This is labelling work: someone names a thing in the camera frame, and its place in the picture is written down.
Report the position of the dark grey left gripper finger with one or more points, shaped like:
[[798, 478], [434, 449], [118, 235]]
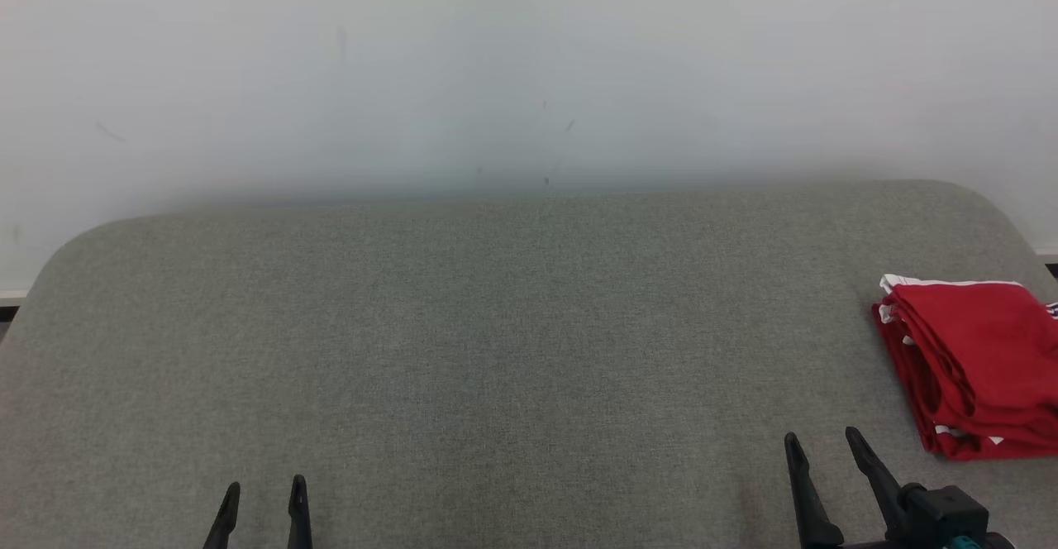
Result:
[[225, 524], [299, 520]]

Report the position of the red jersey with black lettering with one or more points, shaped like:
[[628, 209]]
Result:
[[959, 448]]

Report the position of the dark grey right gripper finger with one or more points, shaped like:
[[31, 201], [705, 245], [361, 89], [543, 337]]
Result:
[[878, 476], [814, 508]]

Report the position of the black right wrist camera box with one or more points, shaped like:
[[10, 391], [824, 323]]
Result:
[[942, 512]]

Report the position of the red shorts with white bands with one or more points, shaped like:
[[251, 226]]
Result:
[[984, 342]]

